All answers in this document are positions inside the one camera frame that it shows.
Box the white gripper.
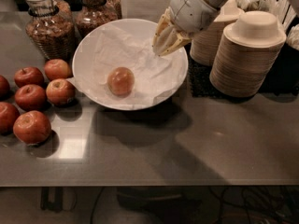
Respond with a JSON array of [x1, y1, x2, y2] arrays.
[[152, 0, 219, 56]]

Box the red-yellow apple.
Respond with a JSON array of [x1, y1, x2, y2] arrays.
[[107, 67, 135, 96]]

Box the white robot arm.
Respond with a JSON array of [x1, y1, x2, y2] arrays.
[[152, 0, 228, 56]]

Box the white paper bowl liner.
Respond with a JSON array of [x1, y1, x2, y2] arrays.
[[65, 23, 181, 107]]

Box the large white bowl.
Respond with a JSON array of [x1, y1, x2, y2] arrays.
[[71, 18, 190, 111]]

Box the red apple back right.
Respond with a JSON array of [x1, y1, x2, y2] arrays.
[[44, 59, 72, 80]]

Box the red apple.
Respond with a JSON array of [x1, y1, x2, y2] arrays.
[[44, 59, 72, 80], [15, 84, 47, 111], [46, 78, 76, 106], [13, 110, 51, 145], [14, 66, 44, 88]]

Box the red apple middle right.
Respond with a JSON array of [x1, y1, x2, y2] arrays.
[[46, 78, 76, 106]]

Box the red apple back left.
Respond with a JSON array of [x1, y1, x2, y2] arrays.
[[14, 66, 44, 88]]

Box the red apple middle left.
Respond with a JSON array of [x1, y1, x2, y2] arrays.
[[15, 84, 47, 111]]

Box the red apple front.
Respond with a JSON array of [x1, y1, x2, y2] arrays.
[[13, 110, 51, 145]]

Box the red apple left back edge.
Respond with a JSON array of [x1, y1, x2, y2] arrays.
[[0, 75, 10, 97]]

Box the red apple edge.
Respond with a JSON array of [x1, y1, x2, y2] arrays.
[[0, 75, 10, 97], [0, 102, 20, 134]]

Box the red apple left front edge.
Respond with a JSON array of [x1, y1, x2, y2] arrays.
[[0, 102, 20, 134]]

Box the rear stack paper bowls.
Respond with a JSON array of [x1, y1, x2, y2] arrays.
[[190, 0, 243, 66]]

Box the stack paper bowls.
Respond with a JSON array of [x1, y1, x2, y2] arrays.
[[209, 11, 286, 98], [190, 0, 243, 66]]

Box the white sign card left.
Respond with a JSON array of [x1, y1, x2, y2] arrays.
[[121, 0, 170, 22]]

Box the glass granola jar right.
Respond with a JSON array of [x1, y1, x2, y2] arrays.
[[75, 0, 122, 37]]

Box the glass granola jar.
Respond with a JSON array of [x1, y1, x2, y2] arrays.
[[25, 0, 76, 62], [75, 0, 122, 37]]

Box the front stack paper bowls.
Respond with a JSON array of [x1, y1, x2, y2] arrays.
[[209, 11, 286, 98]]

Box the white plastic cutlery bunch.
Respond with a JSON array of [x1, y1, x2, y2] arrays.
[[229, 0, 299, 49]]

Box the glass granola jar left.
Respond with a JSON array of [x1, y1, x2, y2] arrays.
[[25, 0, 76, 62]]

